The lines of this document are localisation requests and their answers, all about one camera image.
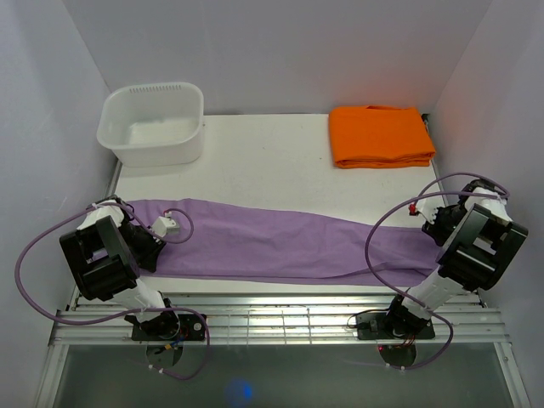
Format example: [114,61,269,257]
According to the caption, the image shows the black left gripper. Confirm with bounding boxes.
[118,221,166,273]

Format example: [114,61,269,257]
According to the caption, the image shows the purple trousers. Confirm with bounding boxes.
[131,199,440,286]

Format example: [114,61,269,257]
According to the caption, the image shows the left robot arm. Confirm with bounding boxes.
[59,195,181,340]

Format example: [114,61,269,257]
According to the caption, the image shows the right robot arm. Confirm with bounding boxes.
[382,178,529,337]

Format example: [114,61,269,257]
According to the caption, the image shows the folded orange trousers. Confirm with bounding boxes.
[328,105,436,169]

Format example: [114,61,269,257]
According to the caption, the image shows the white plastic basket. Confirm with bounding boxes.
[96,82,204,167]

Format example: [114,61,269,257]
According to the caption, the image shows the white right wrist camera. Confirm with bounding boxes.
[408,199,439,224]

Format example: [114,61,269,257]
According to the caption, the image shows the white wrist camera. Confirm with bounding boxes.
[408,199,439,224]
[150,216,180,238]

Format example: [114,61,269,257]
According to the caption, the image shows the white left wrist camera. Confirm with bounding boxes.
[150,216,180,238]

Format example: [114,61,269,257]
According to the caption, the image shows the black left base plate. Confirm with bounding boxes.
[130,312,206,342]

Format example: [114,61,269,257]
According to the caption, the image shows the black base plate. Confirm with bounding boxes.
[354,311,435,340]
[130,312,206,342]

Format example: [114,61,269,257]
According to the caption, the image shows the aluminium frame rail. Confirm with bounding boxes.
[48,290,510,346]

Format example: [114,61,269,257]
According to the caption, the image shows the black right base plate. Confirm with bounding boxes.
[354,311,435,340]

